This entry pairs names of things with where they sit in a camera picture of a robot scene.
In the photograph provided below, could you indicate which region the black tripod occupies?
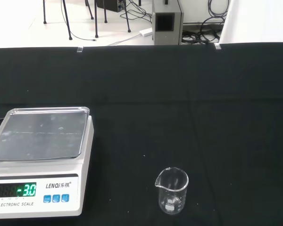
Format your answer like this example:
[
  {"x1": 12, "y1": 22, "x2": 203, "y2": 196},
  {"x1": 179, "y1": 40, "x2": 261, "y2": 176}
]
[
  {"x1": 42, "y1": 0, "x2": 95, "y2": 40},
  {"x1": 94, "y1": 0, "x2": 132, "y2": 39}
]

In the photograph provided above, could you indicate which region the pale board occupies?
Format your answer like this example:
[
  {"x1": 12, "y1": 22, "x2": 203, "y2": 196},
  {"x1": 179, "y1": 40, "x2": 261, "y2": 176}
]
[{"x1": 218, "y1": 0, "x2": 283, "y2": 45}]

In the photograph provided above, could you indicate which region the white power cable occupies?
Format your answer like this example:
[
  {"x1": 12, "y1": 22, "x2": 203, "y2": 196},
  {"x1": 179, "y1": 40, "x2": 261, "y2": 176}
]
[{"x1": 105, "y1": 33, "x2": 142, "y2": 47}]

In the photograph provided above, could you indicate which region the white electronic balance steel pan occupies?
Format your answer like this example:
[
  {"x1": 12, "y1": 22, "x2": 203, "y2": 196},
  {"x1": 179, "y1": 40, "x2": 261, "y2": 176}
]
[{"x1": 0, "y1": 107, "x2": 95, "y2": 219}]

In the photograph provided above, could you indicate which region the black equipment box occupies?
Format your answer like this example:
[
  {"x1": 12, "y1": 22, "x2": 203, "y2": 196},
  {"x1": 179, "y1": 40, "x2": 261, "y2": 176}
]
[{"x1": 96, "y1": 0, "x2": 128, "y2": 13}]

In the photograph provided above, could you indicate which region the white power strip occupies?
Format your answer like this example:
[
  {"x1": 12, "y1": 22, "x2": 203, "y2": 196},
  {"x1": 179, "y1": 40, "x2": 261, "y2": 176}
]
[{"x1": 139, "y1": 28, "x2": 154, "y2": 37}]

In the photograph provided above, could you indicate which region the grey metal cabinet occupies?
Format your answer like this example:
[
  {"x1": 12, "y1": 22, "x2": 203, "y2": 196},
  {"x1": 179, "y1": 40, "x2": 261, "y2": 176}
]
[{"x1": 151, "y1": 0, "x2": 184, "y2": 46}]

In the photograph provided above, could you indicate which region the black bench cloth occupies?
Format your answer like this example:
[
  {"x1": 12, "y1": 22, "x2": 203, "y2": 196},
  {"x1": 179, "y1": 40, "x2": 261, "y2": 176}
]
[{"x1": 0, "y1": 42, "x2": 283, "y2": 226}]

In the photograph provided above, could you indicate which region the black cable bundle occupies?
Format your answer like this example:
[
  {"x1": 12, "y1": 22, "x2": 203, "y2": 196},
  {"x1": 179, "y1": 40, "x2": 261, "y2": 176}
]
[{"x1": 182, "y1": 0, "x2": 228, "y2": 45}]

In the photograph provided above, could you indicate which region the thin black floor cable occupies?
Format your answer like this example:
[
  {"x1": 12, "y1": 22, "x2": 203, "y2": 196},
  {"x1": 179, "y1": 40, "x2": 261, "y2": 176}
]
[{"x1": 60, "y1": 0, "x2": 97, "y2": 41}]

